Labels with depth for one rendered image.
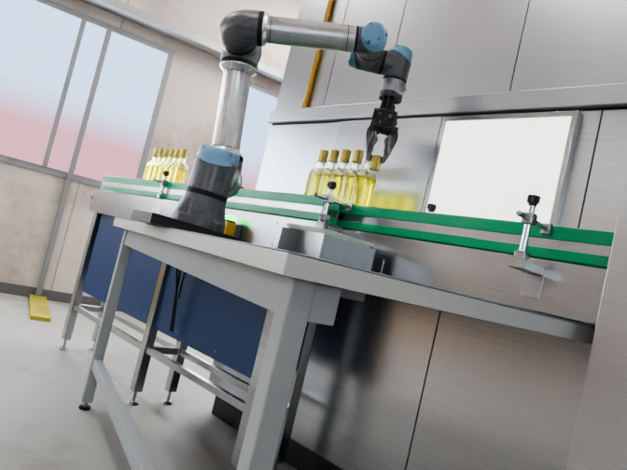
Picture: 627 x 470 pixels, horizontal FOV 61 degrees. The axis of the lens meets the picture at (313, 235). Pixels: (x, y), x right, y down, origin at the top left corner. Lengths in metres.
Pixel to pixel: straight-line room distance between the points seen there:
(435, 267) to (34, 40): 3.91
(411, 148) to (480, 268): 0.61
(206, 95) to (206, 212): 3.58
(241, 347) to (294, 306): 1.10
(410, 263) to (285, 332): 0.79
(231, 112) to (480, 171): 0.77
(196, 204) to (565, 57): 1.14
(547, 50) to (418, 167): 0.51
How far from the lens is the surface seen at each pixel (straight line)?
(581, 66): 1.74
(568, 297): 1.33
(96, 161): 4.69
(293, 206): 1.79
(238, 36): 1.61
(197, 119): 4.92
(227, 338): 1.94
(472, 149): 1.74
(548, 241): 1.39
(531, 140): 1.67
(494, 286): 1.40
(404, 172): 1.85
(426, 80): 1.99
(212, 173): 1.46
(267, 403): 0.81
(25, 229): 4.68
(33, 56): 4.78
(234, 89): 1.67
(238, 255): 0.89
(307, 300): 0.80
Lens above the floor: 0.73
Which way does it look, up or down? 3 degrees up
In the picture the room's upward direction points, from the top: 13 degrees clockwise
